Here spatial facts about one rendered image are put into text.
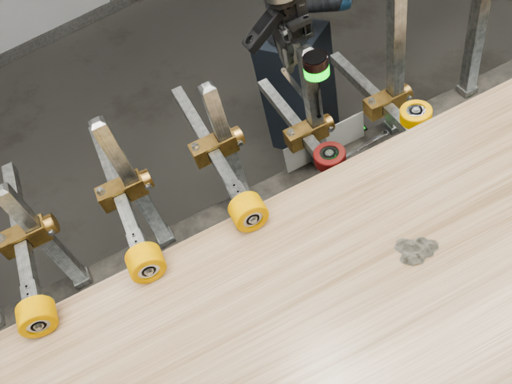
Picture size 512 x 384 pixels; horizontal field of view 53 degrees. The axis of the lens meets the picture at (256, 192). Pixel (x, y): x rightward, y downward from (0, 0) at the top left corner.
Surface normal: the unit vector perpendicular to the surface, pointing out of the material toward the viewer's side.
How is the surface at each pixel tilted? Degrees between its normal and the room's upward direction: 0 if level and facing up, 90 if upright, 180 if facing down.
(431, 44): 0
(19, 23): 90
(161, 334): 0
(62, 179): 0
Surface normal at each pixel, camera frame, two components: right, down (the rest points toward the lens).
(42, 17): 0.50, 0.61
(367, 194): -0.19, -0.62
